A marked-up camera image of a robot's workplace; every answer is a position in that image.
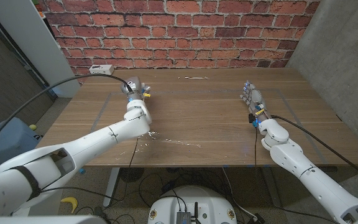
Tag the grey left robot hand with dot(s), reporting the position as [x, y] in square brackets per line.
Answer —
[135, 88]

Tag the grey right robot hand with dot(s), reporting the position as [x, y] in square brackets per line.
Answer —
[256, 101]

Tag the clear cellophane sheet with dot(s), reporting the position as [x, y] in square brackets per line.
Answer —
[154, 134]

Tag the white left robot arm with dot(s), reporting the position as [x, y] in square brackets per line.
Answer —
[73, 149]

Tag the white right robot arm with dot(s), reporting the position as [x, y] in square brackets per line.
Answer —
[315, 180]

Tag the small silver electronics box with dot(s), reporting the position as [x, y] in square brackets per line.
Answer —
[183, 217]

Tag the white power strip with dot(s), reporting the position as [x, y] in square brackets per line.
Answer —
[101, 69]

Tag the red brick printed backdrop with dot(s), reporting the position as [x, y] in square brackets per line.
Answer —
[179, 31]

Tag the black round grille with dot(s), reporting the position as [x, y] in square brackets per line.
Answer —
[130, 175]

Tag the grey table leg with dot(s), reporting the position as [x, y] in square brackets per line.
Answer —
[270, 186]

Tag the small blue block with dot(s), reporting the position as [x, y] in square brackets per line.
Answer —
[82, 171]

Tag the white table leg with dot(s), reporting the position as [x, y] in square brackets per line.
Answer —
[110, 186]

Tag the small yellow ball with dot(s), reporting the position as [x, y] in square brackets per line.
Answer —
[33, 127]

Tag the white partition panel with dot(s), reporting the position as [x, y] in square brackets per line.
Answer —
[33, 40]

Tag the white robot torso base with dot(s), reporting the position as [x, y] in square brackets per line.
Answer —
[197, 199]

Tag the yellow banana toy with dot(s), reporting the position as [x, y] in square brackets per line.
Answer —
[70, 200]

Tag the blue grey container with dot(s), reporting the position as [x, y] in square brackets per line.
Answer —
[11, 137]

